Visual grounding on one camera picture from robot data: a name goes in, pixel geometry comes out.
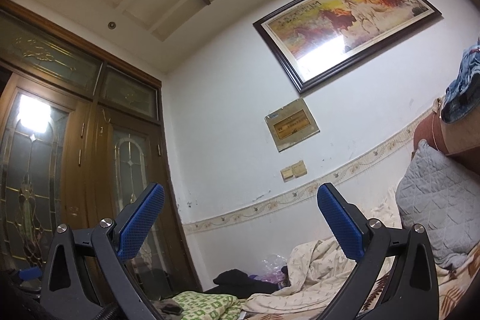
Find denim jeans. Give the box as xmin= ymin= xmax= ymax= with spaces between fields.
xmin=440 ymin=38 xmax=480 ymax=124

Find leaf printed blanket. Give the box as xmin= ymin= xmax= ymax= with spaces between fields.
xmin=244 ymin=260 xmax=480 ymax=320

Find black cloth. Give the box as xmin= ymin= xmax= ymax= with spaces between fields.
xmin=213 ymin=268 xmax=279 ymax=297

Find brown bed headboard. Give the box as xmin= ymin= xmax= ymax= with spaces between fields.
xmin=410 ymin=98 xmax=480 ymax=176

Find framed horse painting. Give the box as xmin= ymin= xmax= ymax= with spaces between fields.
xmin=252 ymin=0 xmax=443 ymax=96

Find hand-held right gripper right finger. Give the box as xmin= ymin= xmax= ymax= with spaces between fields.
xmin=317 ymin=183 xmax=439 ymax=320

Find clear plastic bag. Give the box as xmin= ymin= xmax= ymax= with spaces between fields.
xmin=260 ymin=254 xmax=292 ymax=285

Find cream patterned blanket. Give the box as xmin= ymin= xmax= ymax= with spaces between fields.
xmin=240 ymin=188 xmax=405 ymax=318

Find black phone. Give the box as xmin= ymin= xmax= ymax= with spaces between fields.
xmin=159 ymin=304 xmax=185 ymax=316

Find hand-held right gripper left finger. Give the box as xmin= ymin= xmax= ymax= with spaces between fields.
xmin=39 ymin=182 xmax=166 ymax=320

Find grey quilted pillow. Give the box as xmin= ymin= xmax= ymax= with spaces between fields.
xmin=395 ymin=139 xmax=480 ymax=269

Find wall electrical panel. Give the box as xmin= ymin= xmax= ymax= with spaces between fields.
xmin=264 ymin=98 xmax=321 ymax=153

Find green patterned cloth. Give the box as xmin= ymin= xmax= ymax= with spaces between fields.
xmin=150 ymin=290 xmax=244 ymax=320

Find wooden glass door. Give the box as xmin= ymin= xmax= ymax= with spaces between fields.
xmin=0 ymin=0 xmax=202 ymax=306

